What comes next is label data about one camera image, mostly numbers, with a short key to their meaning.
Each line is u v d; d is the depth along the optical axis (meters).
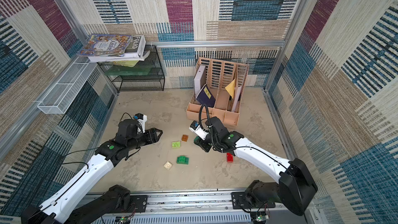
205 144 0.70
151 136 0.67
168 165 0.85
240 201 0.73
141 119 0.71
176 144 0.92
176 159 0.85
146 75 1.14
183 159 0.83
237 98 0.87
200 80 0.98
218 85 1.12
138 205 0.73
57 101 0.70
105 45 0.81
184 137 0.94
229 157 0.86
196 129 0.70
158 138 0.72
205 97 1.02
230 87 0.87
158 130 0.74
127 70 0.99
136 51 0.80
